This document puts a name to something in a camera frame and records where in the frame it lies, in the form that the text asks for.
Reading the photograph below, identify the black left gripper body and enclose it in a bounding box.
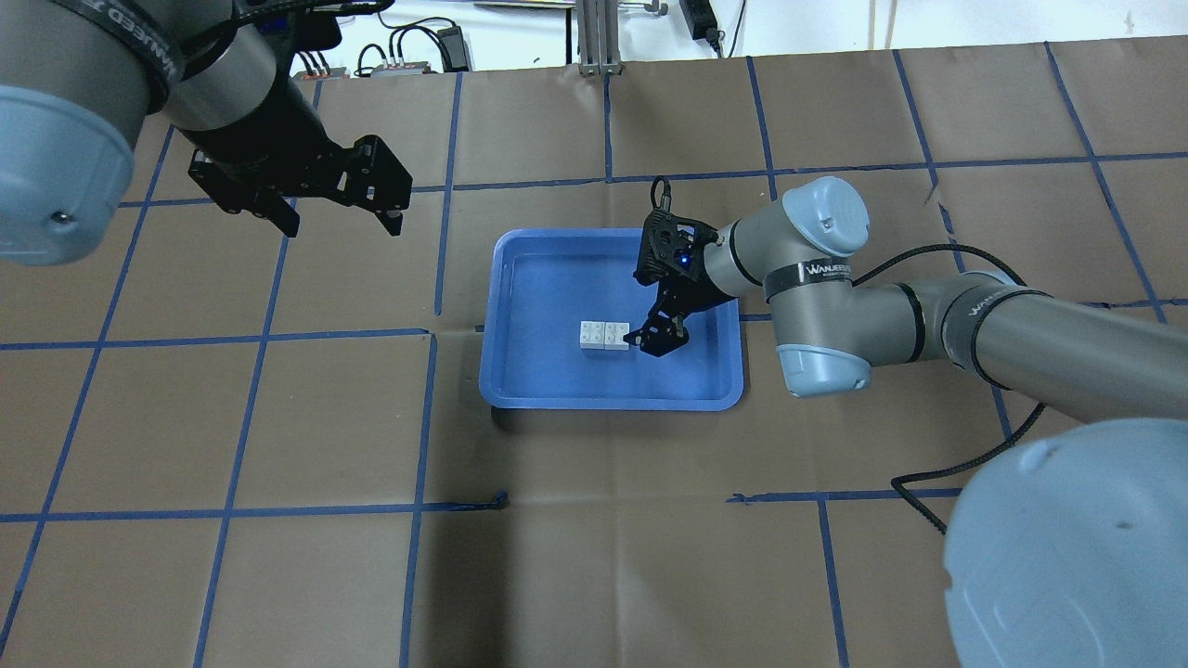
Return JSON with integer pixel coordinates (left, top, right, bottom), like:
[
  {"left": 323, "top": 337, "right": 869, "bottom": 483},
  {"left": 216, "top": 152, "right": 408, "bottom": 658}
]
[{"left": 187, "top": 73, "right": 413, "bottom": 216}]

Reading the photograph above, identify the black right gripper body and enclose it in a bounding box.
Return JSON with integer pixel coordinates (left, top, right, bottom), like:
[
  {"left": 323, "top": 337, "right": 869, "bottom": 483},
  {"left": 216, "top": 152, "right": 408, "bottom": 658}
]
[{"left": 633, "top": 209, "right": 734, "bottom": 316}]

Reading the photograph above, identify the white block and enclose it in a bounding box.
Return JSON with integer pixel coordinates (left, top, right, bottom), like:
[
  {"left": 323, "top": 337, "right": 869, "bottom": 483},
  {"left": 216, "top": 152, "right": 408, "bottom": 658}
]
[
  {"left": 579, "top": 320, "right": 606, "bottom": 349},
  {"left": 602, "top": 321, "right": 632, "bottom": 351}
]

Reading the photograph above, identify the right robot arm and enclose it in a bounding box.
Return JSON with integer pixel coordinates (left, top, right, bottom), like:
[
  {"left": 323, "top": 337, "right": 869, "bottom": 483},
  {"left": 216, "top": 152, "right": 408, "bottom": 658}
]
[{"left": 626, "top": 176, "right": 1187, "bottom": 667}]

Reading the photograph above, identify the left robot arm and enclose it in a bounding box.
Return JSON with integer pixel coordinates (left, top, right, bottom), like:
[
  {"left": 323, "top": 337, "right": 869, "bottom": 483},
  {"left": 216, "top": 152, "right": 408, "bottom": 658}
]
[{"left": 1, "top": 1, "right": 413, "bottom": 266}]

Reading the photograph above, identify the blue plastic tray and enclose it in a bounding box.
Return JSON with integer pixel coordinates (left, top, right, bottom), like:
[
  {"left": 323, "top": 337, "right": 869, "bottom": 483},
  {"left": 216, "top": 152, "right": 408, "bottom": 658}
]
[{"left": 479, "top": 228, "right": 745, "bottom": 412}]

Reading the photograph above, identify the aluminium frame post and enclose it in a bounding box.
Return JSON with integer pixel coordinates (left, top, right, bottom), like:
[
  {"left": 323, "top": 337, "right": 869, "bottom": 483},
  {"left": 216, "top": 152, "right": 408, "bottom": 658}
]
[{"left": 575, "top": 0, "right": 623, "bottom": 77}]

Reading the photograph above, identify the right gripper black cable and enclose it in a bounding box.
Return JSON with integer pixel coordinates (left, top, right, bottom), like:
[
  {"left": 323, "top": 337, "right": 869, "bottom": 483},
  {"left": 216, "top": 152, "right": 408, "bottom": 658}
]
[{"left": 852, "top": 242, "right": 1048, "bottom": 537}]

